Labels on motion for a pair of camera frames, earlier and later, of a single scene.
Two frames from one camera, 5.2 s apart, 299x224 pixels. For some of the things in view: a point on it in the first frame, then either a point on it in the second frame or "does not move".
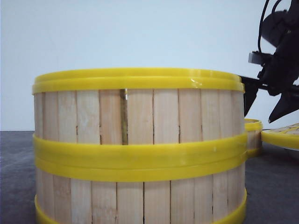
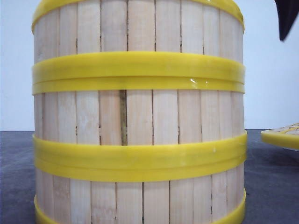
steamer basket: [138, 117] does not move
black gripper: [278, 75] → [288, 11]
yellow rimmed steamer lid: [287, 136] does not move
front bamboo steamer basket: [199, 192] does not move
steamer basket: [253, 128] → [138, 38]
